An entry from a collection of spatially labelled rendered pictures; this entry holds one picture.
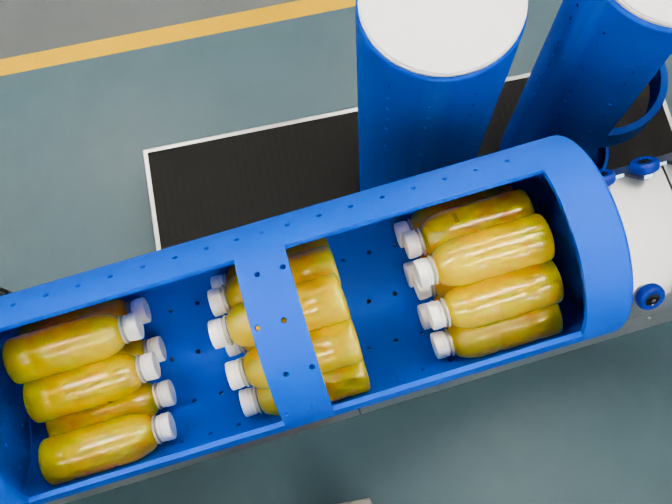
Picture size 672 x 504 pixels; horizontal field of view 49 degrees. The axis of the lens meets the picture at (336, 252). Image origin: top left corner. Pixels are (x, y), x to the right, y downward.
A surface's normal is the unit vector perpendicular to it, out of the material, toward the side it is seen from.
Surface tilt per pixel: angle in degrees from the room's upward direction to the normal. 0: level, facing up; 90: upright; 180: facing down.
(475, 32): 0
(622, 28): 90
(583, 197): 6
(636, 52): 90
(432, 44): 0
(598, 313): 57
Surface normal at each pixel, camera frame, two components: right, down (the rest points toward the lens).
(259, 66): -0.04, -0.25
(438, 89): -0.08, 0.96
